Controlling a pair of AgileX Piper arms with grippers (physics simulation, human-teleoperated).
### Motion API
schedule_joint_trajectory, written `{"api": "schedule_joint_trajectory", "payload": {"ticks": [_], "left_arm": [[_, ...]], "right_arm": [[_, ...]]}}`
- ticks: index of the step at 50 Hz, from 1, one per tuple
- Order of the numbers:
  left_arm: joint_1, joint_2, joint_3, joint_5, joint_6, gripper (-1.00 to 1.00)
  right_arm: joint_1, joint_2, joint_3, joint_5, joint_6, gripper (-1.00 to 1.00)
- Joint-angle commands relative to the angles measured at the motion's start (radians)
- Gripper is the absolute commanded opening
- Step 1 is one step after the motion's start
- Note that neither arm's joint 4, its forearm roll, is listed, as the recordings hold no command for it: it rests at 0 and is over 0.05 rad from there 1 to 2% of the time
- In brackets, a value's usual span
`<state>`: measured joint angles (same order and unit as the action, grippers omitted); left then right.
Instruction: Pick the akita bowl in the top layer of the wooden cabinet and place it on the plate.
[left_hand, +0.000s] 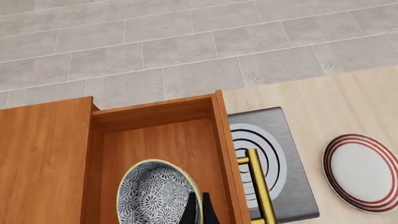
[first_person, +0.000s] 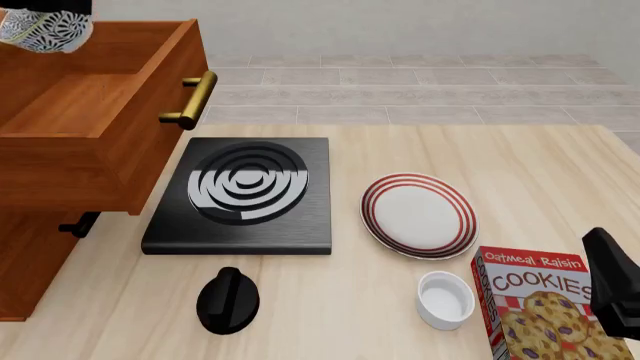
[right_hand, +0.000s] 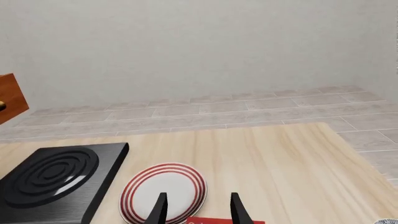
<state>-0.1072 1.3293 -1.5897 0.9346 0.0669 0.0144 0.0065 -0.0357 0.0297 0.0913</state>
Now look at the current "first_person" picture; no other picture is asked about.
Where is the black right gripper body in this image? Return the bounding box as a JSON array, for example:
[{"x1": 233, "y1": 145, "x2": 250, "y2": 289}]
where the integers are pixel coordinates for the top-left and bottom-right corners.
[{"x1": 590, "y1": 298, "x2": 640, "y2": 341}]

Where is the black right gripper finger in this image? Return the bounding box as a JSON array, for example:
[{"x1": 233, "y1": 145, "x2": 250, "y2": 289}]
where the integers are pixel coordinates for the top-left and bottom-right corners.
[{"x1": 581, "y1": 226, "x2": 640, "y2": 308}]

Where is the white plate with red rings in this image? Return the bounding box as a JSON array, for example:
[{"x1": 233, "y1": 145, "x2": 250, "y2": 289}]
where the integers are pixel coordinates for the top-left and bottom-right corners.
[{"x1": 359, "y1": 172, "x2": 481, "y2": 261}]

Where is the flat black stove plate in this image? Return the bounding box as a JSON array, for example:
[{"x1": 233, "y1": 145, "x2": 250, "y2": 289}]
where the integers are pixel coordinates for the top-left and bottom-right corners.
[{"x1": 140, "y1": 136, "x2": 334, "y2": 258}]

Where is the wooden cabinet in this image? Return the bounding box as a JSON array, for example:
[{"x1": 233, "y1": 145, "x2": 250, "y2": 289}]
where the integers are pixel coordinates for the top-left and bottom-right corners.
[{"x1": 0, "y1": 0, "x2": 104, "y2": 323}]

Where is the black white patterned bowl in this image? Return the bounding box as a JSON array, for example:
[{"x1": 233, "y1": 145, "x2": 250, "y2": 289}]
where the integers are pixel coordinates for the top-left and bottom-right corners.
[{"x1": 0, "y1": 6, "x2": 96, "y2": 54}]

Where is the oatmeal raisin cookies box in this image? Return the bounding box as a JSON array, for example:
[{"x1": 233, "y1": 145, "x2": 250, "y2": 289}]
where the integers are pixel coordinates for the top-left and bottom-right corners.
[{"x1": 469, "y1": 245, "x2": 637, "y2": 360}]

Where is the small white ramekin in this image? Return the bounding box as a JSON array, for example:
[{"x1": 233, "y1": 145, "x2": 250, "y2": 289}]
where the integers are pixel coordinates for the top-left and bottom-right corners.
[{"x1": 415, "y1": 270, "x2": 477, "y2": 332}]

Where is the round black stove knob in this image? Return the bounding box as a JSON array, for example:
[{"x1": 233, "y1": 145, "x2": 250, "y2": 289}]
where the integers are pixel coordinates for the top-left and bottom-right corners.
[{"x1": 195, "y1": 266, "x2": 262, "y2": 336}]

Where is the open wooden drawer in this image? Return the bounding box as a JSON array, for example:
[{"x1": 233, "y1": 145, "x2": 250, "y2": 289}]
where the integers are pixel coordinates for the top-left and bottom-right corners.
[{"x1": 0, "y1": 18, "x2": 210, "y2": 217}]

